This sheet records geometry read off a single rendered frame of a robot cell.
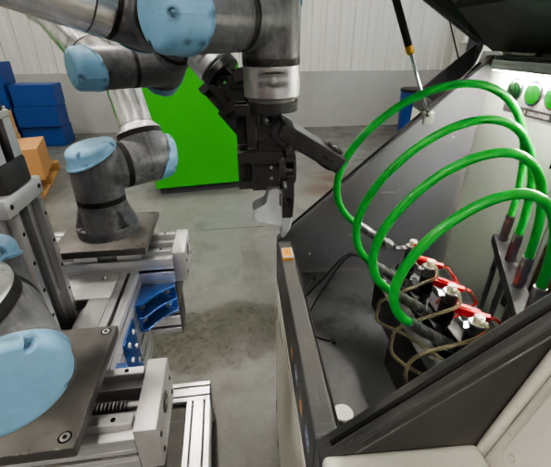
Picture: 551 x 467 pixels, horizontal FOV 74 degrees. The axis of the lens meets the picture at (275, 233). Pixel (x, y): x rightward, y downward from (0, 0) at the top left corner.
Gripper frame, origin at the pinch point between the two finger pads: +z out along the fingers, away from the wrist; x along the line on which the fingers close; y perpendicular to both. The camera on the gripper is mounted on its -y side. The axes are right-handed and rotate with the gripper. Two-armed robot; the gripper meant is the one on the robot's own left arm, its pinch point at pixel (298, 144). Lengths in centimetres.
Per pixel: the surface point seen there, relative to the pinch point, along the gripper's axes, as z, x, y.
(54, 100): -309, -471, 258
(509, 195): 22.9, 22.7, -16.6
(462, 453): 47, 28, 9
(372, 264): 22.4, 14.5, 2.9
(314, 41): -130, -641, -103
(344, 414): 44, 11, 26
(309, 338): 30.3, 5.1, 23.3
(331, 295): 38, -28, 23
